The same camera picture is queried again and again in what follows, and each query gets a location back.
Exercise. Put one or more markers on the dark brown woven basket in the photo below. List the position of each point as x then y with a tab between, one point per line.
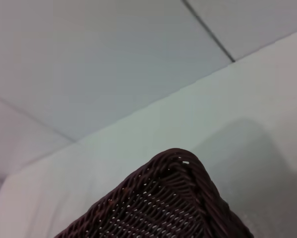
150	205

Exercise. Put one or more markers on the white tablecloth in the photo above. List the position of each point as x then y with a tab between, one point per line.
163	124

